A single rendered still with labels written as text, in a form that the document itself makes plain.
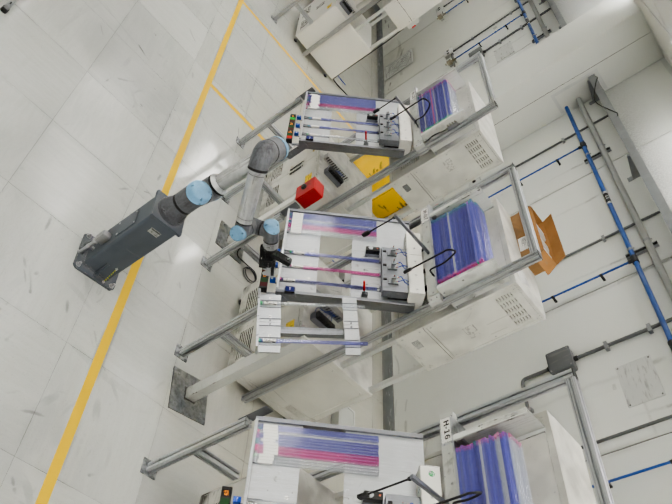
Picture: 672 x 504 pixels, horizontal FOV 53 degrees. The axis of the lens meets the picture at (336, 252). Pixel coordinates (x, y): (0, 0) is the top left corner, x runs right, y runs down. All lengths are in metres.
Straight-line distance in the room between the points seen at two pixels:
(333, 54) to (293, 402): 4.70
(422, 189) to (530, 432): 2.37
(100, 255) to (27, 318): 0.50
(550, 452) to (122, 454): 1.87
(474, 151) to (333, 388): 1.84
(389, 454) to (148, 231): 1.54
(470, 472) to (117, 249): 1.97
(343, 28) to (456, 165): 3.38
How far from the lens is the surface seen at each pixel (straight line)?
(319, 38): 7.78
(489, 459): 2.70
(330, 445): 2.88
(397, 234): 3.89
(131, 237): 3.43
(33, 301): 3.38
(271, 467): 2.82
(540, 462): 2.83
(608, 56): 6.49
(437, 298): 3.39
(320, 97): 5.11
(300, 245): 3.71
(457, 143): 4.60
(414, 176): 4.71
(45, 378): 3.25
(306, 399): 4.07
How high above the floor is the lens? 2.49
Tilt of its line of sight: 25 degrees down
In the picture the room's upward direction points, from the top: 60 degrees clockwise
